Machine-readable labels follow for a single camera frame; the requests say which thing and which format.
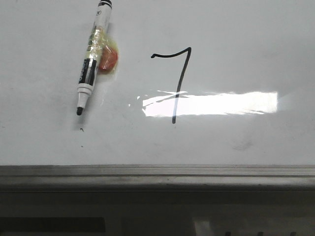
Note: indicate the black whiteboard marker with tape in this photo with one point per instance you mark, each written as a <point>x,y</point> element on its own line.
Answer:
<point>101,54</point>

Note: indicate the white whiteboard with metal frame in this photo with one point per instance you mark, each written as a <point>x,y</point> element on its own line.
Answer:
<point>207,94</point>

